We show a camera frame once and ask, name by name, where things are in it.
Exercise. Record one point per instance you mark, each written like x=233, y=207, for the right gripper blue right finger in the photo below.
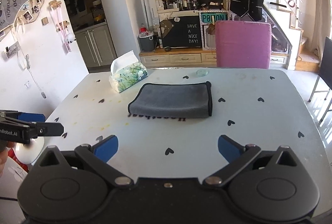
x=239, y=157

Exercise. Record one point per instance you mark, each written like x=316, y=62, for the small green round dish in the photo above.
x=202, y=72

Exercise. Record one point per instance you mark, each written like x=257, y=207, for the floral tissue pack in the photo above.
x=126, y=71

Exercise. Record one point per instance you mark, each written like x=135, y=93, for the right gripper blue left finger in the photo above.
x=95, y=158

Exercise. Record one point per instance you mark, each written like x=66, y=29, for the black have a nice day box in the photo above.
x=181, y=32

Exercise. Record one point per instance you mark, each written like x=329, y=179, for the purple and grey towel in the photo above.
x=173, y=101

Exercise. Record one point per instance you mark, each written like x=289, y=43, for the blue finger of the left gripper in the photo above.
x=27, y=117
x=45, y=129

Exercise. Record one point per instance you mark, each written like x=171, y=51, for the grey kitchen cabinet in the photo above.
x=96, y=46

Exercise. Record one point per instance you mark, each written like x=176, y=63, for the grey bucket with red lid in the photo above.
x=146, y=40

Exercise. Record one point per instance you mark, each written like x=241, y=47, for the cream drawer sideboard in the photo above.
x=197, y=57

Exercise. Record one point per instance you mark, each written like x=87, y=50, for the wooden staircase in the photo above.
x=289, y=45

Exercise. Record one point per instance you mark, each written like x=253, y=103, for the person left hand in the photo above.
x=4, y=155

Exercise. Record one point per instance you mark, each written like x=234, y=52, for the pink wall hanging ribbon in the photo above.
x=61, y=25

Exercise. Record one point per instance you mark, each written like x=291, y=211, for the wall photo collage board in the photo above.
x=18, y=12

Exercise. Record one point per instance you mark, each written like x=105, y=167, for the black folding chair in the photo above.
x=325, y=70

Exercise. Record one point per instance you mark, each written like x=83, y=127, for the teal poison sign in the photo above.
x=209, y=17

